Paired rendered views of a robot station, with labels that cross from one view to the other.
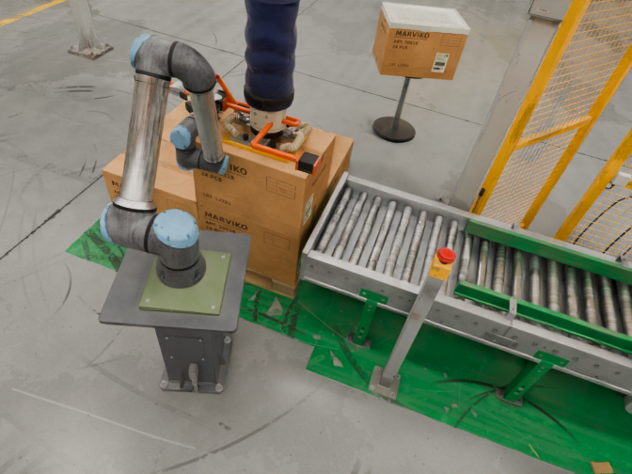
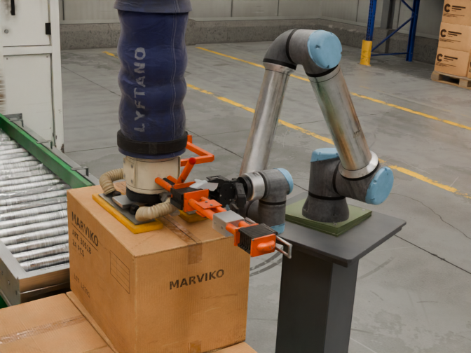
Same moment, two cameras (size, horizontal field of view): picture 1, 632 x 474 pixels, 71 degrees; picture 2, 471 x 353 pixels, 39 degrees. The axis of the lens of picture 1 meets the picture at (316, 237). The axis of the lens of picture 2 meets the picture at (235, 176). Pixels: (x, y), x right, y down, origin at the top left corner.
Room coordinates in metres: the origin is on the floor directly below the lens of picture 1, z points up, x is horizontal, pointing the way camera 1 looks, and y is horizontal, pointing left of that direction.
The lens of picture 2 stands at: (3.21, 1.92, 1.80)
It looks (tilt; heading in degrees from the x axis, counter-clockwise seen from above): 19 degrees down; 222
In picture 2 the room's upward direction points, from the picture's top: 3 degrees clockwise
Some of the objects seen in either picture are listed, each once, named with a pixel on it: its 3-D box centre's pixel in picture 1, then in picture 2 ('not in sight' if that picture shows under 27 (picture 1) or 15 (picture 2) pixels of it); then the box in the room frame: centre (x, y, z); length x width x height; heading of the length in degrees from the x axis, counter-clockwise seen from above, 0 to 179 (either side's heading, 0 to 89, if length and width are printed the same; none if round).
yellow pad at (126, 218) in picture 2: not in sight; (125, 206); (1.93, 0.29, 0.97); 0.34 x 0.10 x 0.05; 76
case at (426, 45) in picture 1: (418, 41); not in sight; (3.64, -0.55, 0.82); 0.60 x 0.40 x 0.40; 100
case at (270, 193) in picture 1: (263, 169); (153, 262); (1.83, 0.32, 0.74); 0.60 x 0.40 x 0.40; 75
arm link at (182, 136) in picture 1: (185, 134); (271, 183); (1.59, 0.63, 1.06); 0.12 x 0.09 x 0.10; 167
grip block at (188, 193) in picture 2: (220, 100); (189, 196); (1.89, 0.55, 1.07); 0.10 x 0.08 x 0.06; 166
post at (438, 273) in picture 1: (408, 332); not in sight; (1.15, -0.48, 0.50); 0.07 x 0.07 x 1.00; 77
